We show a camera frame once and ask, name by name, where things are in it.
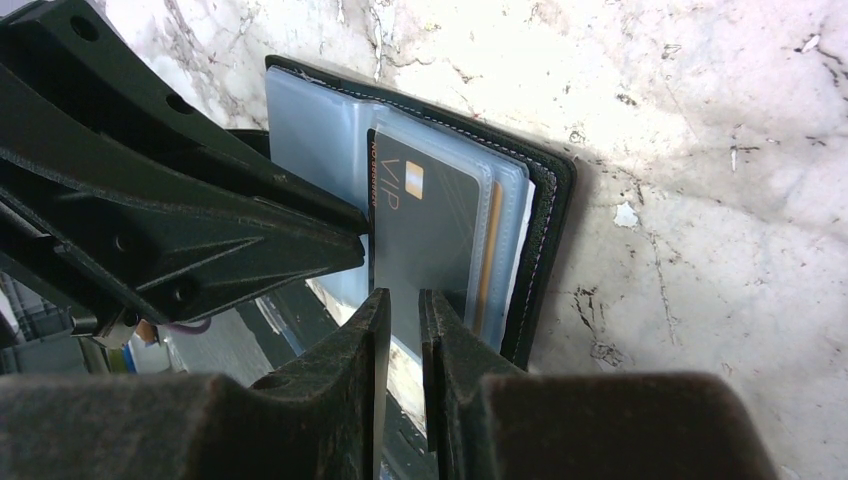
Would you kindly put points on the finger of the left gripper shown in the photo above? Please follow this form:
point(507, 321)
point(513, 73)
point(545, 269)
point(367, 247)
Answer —
point(71, 55)
point(159, 230)

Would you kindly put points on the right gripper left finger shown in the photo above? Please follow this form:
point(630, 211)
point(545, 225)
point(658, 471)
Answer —
point(319, 416)

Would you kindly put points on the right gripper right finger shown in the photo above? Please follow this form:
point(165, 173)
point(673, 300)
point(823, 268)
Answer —
point(488, 419)

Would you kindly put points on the black card holder wallet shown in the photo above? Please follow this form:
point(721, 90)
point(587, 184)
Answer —
point(318, 130)

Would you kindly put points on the black VIP credit card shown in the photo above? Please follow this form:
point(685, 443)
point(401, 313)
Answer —
point(425, 207)

